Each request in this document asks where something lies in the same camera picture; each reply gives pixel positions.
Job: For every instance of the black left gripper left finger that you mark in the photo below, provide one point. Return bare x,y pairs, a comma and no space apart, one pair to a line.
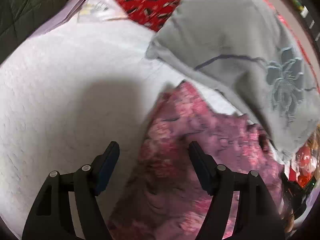
50,216

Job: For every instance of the grey flower embroidered pillow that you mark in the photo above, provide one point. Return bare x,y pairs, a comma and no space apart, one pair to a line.
242,49

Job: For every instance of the white paper sheet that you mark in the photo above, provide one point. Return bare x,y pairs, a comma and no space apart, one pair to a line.
70,8

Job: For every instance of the white quilted bed cover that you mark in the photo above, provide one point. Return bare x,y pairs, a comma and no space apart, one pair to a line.
65,96

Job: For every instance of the doll in plastic wrap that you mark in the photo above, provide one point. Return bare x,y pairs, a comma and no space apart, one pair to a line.
305,164

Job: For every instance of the purple pink floral shirt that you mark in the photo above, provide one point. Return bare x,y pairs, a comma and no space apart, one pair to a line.
163,198

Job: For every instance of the dark green quilted jacket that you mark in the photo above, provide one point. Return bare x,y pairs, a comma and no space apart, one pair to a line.
20,18

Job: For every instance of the clear plastic packet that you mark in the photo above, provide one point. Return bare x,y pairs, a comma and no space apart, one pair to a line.
96,11

